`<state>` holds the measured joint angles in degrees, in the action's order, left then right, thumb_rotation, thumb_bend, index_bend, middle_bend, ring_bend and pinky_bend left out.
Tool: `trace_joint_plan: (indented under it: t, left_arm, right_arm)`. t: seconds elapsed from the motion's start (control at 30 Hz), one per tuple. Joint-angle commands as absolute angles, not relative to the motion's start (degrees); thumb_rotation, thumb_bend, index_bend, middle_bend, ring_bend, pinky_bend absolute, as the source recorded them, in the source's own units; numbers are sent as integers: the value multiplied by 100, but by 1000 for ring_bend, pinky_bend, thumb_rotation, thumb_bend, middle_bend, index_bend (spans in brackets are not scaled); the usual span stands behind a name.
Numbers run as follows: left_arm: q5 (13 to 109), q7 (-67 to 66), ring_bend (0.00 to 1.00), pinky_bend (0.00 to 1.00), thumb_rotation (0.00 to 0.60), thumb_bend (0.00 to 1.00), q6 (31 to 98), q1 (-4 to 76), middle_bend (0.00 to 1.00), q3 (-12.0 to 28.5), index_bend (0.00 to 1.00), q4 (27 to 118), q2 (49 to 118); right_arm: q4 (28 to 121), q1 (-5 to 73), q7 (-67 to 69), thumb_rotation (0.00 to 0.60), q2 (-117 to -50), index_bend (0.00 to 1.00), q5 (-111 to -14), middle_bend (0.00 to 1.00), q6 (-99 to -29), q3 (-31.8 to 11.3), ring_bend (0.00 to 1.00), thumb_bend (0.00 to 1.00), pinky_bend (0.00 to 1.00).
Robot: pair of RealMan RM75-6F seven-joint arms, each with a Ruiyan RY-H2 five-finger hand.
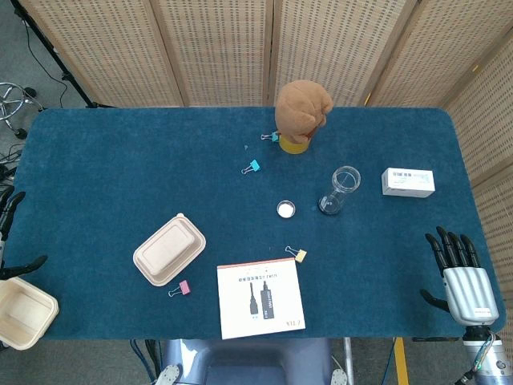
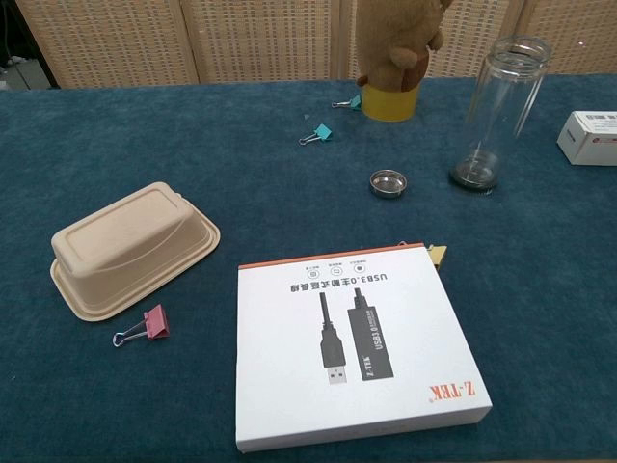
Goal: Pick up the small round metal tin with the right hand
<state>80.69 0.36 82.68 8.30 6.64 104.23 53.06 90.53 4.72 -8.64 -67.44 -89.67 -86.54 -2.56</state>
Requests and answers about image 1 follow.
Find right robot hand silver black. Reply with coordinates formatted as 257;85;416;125
419;226;500;326

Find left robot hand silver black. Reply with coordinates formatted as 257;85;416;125
0;191;48;281

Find clear glass jar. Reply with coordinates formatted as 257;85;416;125
317;165;362;216

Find yellow floor tape strip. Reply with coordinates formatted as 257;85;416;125
394;337;410;385

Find chrome stool base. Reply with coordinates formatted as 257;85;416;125
0;82;44;140

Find beige open pulp container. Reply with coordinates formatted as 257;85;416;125
0;276;60;351

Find blue table cloth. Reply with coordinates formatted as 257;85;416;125
3;106;507;342

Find white cardboard box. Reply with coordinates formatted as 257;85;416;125
381;168;436;199

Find metal table leg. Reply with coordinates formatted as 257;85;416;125
343;337;356;385

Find beige closed pulp lunch box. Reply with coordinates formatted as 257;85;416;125
132;213;207;287

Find yellow binder clip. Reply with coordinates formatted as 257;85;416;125
285;245;308;264

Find pink binder clip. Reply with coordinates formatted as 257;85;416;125
168;280;192;298

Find white product box with print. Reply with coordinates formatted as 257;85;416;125
216;257;306;340

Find yellow tape roll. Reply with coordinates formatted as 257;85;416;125
279;135;310;155

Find blue-grey robot torso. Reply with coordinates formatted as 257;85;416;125
154;338;349;385

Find brown plush toy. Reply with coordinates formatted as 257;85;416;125
274;79;334;144

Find wooden woven folding screen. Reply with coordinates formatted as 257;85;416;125
18;0;513;334

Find black cable bundle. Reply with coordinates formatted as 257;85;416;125
0;142;23;189

